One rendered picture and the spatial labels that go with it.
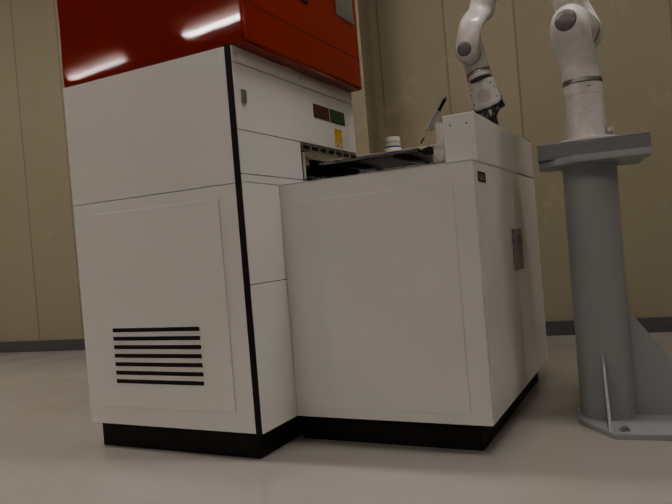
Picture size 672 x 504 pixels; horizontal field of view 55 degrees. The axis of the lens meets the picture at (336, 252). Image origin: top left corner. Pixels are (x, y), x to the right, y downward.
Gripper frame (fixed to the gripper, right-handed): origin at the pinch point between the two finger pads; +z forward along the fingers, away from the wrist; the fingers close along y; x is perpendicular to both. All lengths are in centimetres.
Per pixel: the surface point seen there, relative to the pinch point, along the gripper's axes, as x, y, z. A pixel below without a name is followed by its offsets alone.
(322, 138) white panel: -17, -57, -13
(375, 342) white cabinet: -50, -42, 60
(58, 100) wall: 109, -313, -153
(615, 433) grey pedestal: -29, 13, 103
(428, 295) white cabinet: -50, -22, 51
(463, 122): -44.2, 0.0, 6.2
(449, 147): -44.2, -5.9, 11.6
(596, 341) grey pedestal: -16, 13, 78
